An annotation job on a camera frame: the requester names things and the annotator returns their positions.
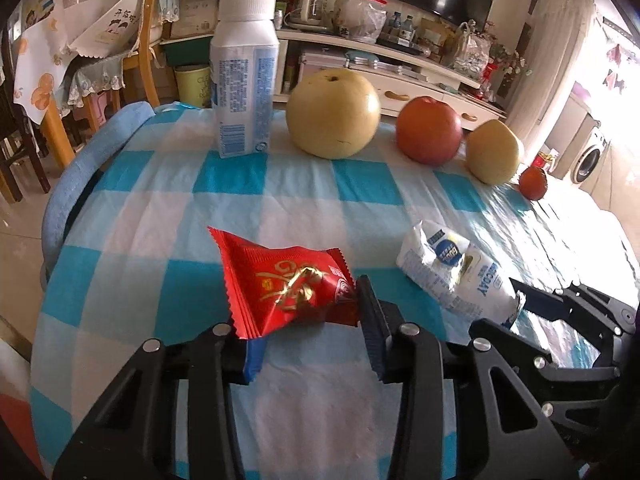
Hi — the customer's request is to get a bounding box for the white blue milk pouch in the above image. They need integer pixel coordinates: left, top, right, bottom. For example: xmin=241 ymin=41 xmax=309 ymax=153
xmin=396 ymin=220 xmax=526 ymax=327

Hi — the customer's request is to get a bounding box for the red candy wrapper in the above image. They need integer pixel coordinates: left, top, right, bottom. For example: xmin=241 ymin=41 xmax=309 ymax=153
xmin=208 ymin=226 xmax=359 ymax=339

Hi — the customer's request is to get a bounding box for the pink plastic trash bucket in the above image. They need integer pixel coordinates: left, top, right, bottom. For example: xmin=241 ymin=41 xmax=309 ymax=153
xmin=0 ymin=393 xmax=43 ymax=472

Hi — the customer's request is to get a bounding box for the small orange tangerine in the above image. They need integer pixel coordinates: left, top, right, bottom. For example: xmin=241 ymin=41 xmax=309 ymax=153
xmin=518 ymin=166 xmax=548 ymax=202

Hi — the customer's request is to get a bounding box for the white washing machine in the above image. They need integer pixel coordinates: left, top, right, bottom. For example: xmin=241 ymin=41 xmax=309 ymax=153
xmin=570 ymin=128 xmax=611 ymax=190

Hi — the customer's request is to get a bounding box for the blue white checkered tablecloth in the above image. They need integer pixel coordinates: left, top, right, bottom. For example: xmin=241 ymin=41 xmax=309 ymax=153
xmin=30 ymin=105 xmax=639 ymax=479

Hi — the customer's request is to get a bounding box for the small yellow pear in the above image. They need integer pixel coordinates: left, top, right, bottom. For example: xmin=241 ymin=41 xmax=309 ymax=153
xmin=465 ymin=119 xmax=524 ymax=185

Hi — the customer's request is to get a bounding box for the red apple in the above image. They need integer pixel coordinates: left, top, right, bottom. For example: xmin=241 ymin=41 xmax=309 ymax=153
xmin=396 ymin=96 xmax=463 ymax=167

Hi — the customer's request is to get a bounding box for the white tv cabinet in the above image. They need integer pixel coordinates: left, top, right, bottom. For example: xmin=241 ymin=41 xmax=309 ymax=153
xmin=273 ymin=28 xmax=506 ymax=130

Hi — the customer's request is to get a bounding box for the white standing air conditioner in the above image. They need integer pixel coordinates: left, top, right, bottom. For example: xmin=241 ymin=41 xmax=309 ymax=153
xmin=506 ymin=0 xmax=596 ymax=160

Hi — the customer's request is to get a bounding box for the dark wooden dining chair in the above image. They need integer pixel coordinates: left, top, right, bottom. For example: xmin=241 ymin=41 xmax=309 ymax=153
xmin=1 ymin=81 xmax=51 ymax=202

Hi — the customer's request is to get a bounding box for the large yellow pear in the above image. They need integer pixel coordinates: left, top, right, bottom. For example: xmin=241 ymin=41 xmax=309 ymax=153
xmin=285 ymin=68 xmax=381 ymax=159

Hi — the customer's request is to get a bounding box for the green waste bin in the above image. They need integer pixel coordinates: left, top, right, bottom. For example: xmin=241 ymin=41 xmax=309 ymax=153
xmin=175 ymin=64 xmax=210 ymax=108

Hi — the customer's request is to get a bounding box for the light wooden chair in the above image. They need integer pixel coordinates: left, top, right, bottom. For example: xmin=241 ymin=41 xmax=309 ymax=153
xmin=61 ymin=0 xmax=179 ymax=131

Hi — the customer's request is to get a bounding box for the dining table with floral cloth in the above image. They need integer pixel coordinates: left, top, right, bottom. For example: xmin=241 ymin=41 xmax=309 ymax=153
xmin=13 ymin=0 xmax=140 ymax=168

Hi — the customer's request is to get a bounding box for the clear plastic bag on cabinet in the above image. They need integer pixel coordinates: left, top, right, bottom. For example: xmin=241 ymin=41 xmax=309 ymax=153
xmin=333 ymin=0 xmax=386 ymax=44

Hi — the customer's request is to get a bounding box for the white milk bottle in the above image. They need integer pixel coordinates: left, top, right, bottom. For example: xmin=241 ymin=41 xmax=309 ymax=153
xmin=209 ymin=0 xmax=279 ymax=158

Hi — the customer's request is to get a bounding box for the white electric kettle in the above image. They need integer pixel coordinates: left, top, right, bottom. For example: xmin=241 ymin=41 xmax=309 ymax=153
xmin=288 ymin=0 xmax=328 ymax=28

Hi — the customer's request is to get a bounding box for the white mesh food cover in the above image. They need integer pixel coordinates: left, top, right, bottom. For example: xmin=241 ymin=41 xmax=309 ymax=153
xmin=61 ymin=0 xmax=142 ymax=58

